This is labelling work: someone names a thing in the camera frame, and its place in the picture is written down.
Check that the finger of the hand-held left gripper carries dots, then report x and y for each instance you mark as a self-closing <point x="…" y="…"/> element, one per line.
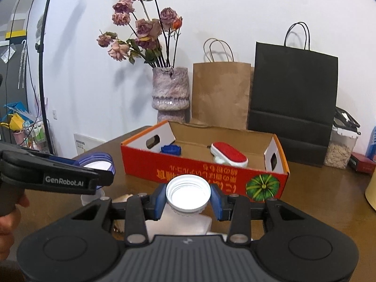
<point x="63" y="160"/>

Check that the dried pink rose bouquet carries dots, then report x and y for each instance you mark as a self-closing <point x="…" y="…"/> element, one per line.
<point x="147" y="29"/>

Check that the black paper bag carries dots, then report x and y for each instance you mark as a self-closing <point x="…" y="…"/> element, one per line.
<point x="293" y="94"/>

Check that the orange printed cardboard box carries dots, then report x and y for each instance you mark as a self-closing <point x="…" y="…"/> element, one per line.
<point x="205" y="176"/>

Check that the blue packet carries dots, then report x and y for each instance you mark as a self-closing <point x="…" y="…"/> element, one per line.
<point x="373" y="141"/>

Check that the blue ridged bottle cap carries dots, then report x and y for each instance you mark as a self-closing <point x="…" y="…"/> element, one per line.
<point x="170" y="149"/>

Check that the white plastic jar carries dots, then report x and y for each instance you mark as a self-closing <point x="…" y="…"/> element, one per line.
<point x="188" y="196"/>

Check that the clear snack container black clips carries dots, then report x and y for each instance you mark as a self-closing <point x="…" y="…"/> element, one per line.
<point x="337" y="152"/>

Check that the dark grey cabinet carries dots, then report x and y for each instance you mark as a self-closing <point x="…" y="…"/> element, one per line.
<point x="13" y="94"/>

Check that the black light stand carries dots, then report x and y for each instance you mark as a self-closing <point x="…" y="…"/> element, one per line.
<point x="39" y="47"/>

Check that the small white container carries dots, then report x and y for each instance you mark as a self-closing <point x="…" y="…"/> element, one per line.
<point x="89" y="198"/>

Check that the person's left hand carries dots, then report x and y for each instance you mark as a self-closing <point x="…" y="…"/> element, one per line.
<point x="7" y="226"/>

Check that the pink mottled ceramic vase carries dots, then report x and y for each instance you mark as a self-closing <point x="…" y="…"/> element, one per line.
<point x="170" y="94"/>

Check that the red white lint brush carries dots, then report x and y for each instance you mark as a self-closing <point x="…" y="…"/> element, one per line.
<point x="229" y="152"/>

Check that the dark red box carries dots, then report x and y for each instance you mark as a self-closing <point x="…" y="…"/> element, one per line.
<point x="362" y="164"/>

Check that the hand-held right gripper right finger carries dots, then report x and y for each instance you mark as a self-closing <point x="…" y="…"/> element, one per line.
<point x="216" y="204"/>

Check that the blue rimmed jar lid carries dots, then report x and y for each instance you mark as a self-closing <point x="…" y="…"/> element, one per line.
<point x="95" y="164"/>

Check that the white printed card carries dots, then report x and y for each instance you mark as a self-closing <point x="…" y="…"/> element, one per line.
<point x="88" y="144"/>

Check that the cream round container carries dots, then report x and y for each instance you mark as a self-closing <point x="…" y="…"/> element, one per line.
<point x="372" y="191"/>

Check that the brown paper bag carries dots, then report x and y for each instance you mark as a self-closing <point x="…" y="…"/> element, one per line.
<point x="220" y="94"/>

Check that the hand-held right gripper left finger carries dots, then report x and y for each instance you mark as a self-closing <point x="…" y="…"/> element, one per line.
<point x="160" y="202"/>

